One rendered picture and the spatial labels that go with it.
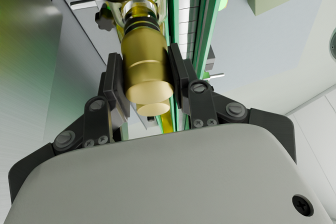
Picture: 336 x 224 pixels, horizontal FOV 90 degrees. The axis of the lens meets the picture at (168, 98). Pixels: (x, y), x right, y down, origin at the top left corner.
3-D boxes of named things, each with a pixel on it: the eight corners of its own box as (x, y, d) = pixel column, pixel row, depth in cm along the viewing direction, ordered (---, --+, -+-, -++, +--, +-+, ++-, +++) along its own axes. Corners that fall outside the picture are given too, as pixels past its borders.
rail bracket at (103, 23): (69, -35, 29) (59, 18, 23) (109, -41, 29) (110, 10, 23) (81, -11, 32) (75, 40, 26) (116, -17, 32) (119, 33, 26)
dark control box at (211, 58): (191, 45, 69) (195, 61, 65) (210, 42, 69) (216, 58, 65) (189, 58, 76) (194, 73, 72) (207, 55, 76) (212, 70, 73)
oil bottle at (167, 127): (161, 119, 104) (169, 167, 92) (170, 117, 104) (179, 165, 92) (162, 121, 109) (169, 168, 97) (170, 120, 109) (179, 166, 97)
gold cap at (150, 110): (170, 74, 20) (177, 109, 18) (146, 86, 21) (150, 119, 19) (151, 60, 17) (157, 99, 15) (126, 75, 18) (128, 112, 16)
